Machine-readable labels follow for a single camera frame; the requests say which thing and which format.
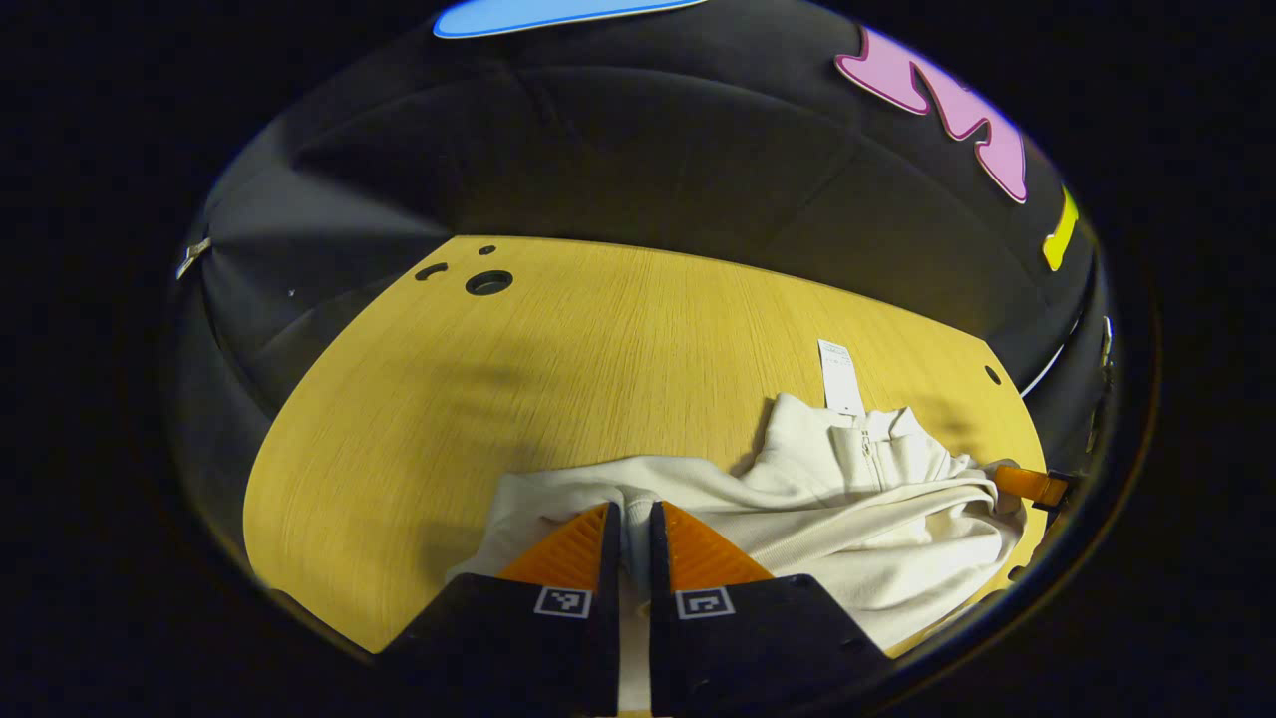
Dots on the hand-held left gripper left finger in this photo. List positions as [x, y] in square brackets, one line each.
[558, 648]

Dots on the white clip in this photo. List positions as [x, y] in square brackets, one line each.
[1106, 339]
[192, 256]

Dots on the cream white sweater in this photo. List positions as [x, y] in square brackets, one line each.
[847, 519]

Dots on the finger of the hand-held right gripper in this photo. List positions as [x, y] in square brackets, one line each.
[1032, 486]

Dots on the black backdrop cloth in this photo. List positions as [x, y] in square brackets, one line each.
[648, 150]

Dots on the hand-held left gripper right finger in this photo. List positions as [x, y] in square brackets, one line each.
[738, 648]

